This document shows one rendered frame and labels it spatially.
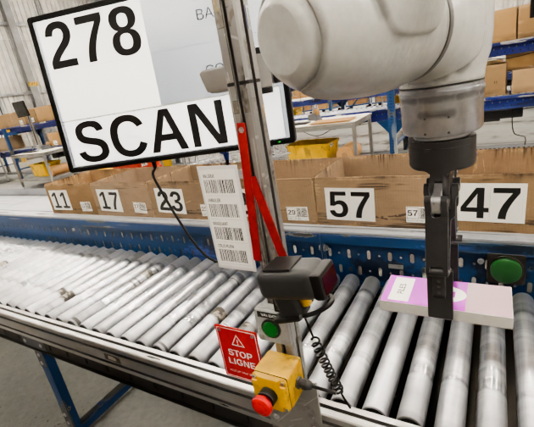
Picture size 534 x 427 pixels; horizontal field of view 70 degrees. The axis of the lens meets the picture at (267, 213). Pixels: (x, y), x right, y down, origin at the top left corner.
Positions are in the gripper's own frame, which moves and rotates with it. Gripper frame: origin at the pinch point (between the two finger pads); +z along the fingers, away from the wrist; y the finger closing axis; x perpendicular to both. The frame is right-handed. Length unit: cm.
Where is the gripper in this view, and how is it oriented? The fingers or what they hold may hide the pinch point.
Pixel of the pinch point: (443, 282)
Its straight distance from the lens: 58.4
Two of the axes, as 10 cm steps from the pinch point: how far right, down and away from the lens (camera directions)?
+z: 1.6, 9.3, 3.2
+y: -4.8, 3.5, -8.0
